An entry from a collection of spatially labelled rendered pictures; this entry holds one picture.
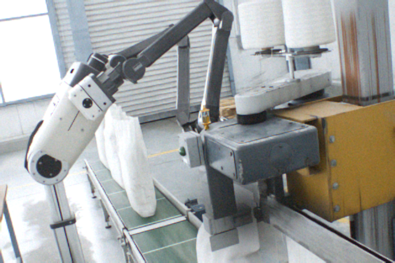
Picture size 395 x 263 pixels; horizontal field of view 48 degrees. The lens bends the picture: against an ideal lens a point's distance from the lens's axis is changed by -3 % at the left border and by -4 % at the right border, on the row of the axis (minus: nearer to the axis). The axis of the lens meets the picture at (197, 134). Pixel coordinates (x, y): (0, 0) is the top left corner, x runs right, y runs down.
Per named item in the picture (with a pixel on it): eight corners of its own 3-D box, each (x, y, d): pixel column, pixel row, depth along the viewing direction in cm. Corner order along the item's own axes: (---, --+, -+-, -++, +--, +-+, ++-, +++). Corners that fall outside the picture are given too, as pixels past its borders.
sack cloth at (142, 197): (124, 200, 364) (107, 113, 349) (149, 194, 370) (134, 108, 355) (134, 221, 321) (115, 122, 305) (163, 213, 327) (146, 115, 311)
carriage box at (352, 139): (286, 199, 152) (277, 108, 145) (365, 174, 162) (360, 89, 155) (331, 223, 129) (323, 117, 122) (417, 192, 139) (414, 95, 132)
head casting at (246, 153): (204, 213, 141) (190, 120, 134) (273, 192, 148) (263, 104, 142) (247, 250, 113) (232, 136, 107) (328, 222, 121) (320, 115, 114)
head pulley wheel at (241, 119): (231, 121, 135) (230, 113, 135) (258, 115, 138) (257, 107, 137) (245, 126, 127) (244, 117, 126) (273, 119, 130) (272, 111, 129)
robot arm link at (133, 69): (206, -6, 169) (215, -13, 159) (228, 22, 172) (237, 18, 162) (115, 69, 162) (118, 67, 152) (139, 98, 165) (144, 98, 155)
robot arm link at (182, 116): (179, 120, 206) (176, 113, 198) (202, 110, 207) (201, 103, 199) (189, 144, 203) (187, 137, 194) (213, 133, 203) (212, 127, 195)
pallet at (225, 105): (206, 110, 763) (205, 102, 760) (271, 98, 792) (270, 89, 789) (222, 117, 685) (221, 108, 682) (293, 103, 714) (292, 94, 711)
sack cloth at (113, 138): (108, 178, 433) (94, 104, 417) (130, 173, 440) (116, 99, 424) (118, 191, 390) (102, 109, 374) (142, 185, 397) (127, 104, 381)
